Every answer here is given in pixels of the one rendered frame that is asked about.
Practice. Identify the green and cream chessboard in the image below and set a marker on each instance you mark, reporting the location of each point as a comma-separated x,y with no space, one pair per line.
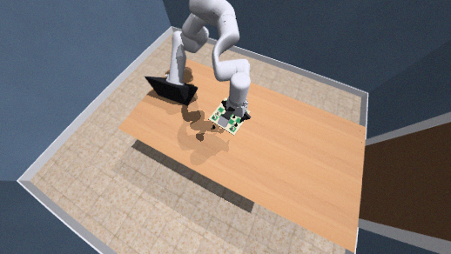
231,123

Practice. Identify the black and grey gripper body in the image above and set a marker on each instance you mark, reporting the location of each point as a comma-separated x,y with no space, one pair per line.
239,111

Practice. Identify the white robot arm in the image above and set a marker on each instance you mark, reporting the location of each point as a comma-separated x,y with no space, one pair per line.
193,38

